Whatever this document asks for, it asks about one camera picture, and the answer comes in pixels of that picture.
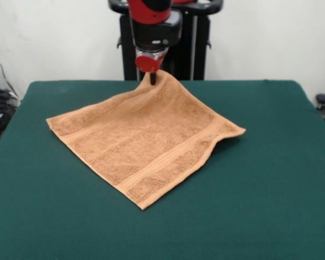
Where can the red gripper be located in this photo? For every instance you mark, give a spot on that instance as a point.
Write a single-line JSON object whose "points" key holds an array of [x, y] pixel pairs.
{"points": [[146, 63]]}

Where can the tan terry towel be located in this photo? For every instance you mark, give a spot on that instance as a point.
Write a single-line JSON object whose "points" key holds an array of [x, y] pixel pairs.
{"points": [[140, 140]]}

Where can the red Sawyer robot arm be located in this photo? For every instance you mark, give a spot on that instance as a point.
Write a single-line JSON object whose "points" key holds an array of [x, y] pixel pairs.
{"points": [[154, 24]]}

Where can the black equipment pile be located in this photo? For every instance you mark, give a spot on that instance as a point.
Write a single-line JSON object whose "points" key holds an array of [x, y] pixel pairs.
{"points": [[0, 108]]}

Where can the dark green table cloth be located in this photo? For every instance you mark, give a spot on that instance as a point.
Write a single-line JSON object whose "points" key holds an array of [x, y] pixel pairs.
{"points": [[70, 216]]}

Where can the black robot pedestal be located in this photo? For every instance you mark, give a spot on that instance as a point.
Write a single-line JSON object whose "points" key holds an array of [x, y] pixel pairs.
{"points": [[195, 40]]}

